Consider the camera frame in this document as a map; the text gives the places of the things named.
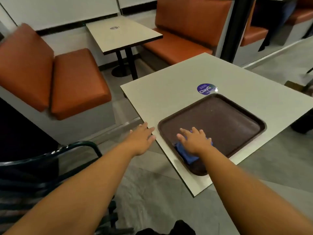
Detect beige table with black legs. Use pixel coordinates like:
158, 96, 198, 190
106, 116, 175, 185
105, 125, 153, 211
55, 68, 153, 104
86, 16, 163, 81

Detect black partition post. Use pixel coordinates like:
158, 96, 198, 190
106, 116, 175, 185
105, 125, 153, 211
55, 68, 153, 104
220, 0, 256, 64

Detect brown plastic tray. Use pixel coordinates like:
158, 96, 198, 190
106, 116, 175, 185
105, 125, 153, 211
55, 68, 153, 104
157, 93, 267, 177

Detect orange cushioned bench grey base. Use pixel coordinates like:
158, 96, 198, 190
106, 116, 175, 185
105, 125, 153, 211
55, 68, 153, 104
0, 23, 117, 145

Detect round purple sticker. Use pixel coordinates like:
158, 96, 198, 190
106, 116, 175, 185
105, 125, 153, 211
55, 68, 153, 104
197, 83, 218, 95

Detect dark green metal chair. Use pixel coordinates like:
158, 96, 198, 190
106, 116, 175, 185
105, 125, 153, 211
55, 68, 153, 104
0, 141, 134, 235

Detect beige square table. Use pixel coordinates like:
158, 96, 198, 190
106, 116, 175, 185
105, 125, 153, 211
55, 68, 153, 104
120, 52, 313, 197

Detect blue cleaning cloth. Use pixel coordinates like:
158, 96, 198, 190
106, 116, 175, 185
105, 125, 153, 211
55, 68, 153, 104
174, 142, 213, 165

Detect person's black shorts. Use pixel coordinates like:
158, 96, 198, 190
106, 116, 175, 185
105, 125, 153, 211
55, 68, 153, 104
136, 219, 196, 235

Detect person's right forearm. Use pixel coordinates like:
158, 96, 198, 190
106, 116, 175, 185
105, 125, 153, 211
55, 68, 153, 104
198, 146, 313, 235

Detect person's left forearm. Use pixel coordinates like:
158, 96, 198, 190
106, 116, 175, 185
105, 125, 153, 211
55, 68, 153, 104
4, 142, 137, 235

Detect person's left hand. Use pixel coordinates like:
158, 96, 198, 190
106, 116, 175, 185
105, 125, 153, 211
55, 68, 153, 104
123, 122, 157, 157

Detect orange booth seat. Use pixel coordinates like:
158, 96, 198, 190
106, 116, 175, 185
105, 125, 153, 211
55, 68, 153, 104
241, 0, 269, 47
286, 0, 313, 26

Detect person's right hand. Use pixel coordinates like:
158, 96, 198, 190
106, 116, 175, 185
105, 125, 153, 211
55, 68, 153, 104
176, 127, 216, 157

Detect long orange booth bench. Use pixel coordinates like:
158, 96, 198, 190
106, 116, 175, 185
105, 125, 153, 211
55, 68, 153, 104
143, 0, 235, 66

